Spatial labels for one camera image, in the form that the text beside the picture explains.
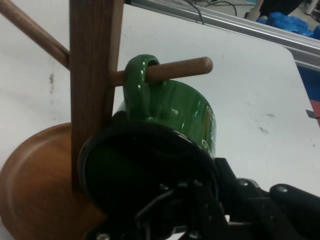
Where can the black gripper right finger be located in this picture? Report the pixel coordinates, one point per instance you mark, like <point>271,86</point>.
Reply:
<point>275,215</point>

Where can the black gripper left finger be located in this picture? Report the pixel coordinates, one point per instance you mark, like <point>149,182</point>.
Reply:
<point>190,215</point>

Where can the green enamel mug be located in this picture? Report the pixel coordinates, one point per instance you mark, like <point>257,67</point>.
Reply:
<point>175,105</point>

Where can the brown wooden mug tree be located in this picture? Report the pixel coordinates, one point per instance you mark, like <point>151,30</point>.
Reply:
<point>92,75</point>

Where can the blue plastic bag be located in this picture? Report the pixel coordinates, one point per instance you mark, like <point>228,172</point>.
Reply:
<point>287,22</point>

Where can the aluminium side rail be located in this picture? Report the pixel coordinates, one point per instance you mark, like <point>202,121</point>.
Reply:
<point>250,25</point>

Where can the white round post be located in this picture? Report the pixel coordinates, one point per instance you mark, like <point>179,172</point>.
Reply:
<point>253,13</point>

